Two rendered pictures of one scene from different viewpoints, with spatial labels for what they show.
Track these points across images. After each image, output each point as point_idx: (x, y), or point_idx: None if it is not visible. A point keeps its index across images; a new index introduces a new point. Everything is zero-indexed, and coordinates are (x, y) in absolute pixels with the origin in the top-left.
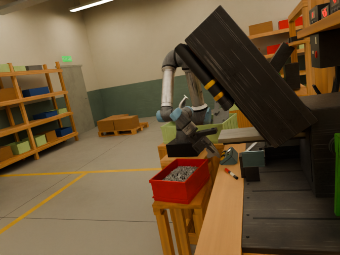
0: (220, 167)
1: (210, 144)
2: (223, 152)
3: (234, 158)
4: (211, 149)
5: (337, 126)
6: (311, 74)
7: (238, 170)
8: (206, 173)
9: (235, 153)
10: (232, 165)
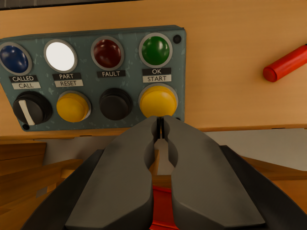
0: (212, 117)
1: (117, 227)
2: (62, 106)
3: (175, 25)
4: (275, 185)
5: None
6: None
7: (265, 16)
8: (167, 197)
9: (69, 32)
10: (187, 54)
